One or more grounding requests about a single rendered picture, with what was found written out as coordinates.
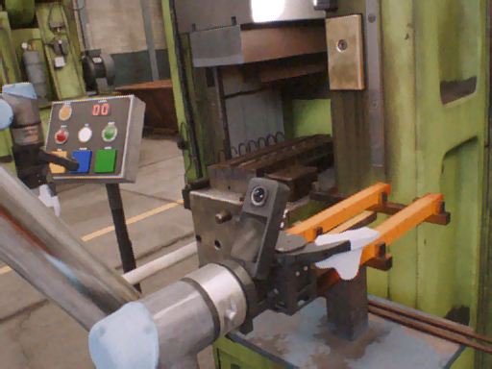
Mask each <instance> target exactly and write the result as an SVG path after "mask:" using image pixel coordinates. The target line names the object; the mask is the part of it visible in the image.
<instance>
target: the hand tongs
mask: <svg viewBox="0 0 492 369"><path fill-rule="evenodd" d="M367 300H368V305H370V306H373V307H378V308H383V309H387V310H390V311H392V312H397V313H399V314H402V315H403V316H407V317H409V318H412V319H416V320H419V321H421V322H426V323H428V324H430V325H435V326H436V327H439V328H443V329H446V330H448V331H453V332H456V333H460V334H463V335H465V336H470V337H472V338H474V339H478V340H480V341H482V342H487V343H489V344H492V338H491V337H489V336H486V335H482V334H479V333H477V332H470V331H468V330H464V329H462V328H460V327H455V326H453V325H450V324H446V323H443V322H441V321H436V320H434V319H432V318H428V317H426V316H423V315H419V314H416V313H413V312H411V311H406V310H404V309H402V308H397V307H393V306H389V305H387V304H385V303H381V302H376V301H373V300H370V299H367ZM373 307H368V311H369V312H371V313H373V314H374V313H375V314H377V315H378V316H380V317H385V318H387V319H389V320H394V321H396V322H398V323H402V324H405V325H407V326H409V327H412V328H415V329H417V330H421V331H423V332H429V333H431V334H433V335H438V336H440V337H442V338H446V339H449V340H451V341H454V342H456V343H459V344H463V345H465V346H467V347H472V348H474V349H476V350H480V351H483V352H485V353H488V354H490V355H492V348H490V347H488V346H484V345H482V344H479V343H476V342H473V341H471V340H466V339H465V338H463V337H458V336H456V335H453V334H449V333H446V332H442V331H440V330H437V329H433V328H430V327H428V326H424V325H422V324H419V323H417V322H412V321H410V320H408V319H404V318H402V317H400V316H395V315H393V314H391V313H386V312H384V311H382V310H380V309H375V308H373Z"/></svg>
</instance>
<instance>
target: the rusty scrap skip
mask: <svg viewBox="0 0 492 369"><path fill-rule="evenodd" d="M114 90H117V92H121V96H129V95H133V96H135V97H136V98H138V99H139V100H141V101H142V102H143V103H144V104H146V105H145V112H144V118H143V125H144V126H145V127H147V128H146V131H147V133H150V134H154V133H166V134H174V135H179V134H180V133H179V128H178V117H177V113H176V107H175V101H174V98H175V95H174V90H173V85H172V80H161V81H156V82H152V83H147V84H142V85H132V86H123V87H118V88H115V89H114ZM174 128H177V129H174Z"/></svg>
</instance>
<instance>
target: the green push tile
mask: <svg viewBox="0 0 492 369"><path fill-rule="evenodd" d="M116 155H117V150H97V157H96V162H95V168H94V172H96V173H111V172H115V161H116Z"/></svg>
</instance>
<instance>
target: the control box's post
mask: <svg viewBox="0 0 492 369"><path fill-rule="evenodd" d="M105 185H106V189H107V192H108V200H109V204H110V208H111V216H112V220H113V224H114V227H115V236H116V240H117V243H118V247H119V251H120V258H121V262H122V266H123V269H124V274H127V273H128V272H132V271H133V270H135V262H134V258H133V254H132V250H131V242H130V239H129V235H128V231H127V223H126V219H125V215H124V210H123V201H122V196H121V192H120V188H119V184H105Z"/></svg>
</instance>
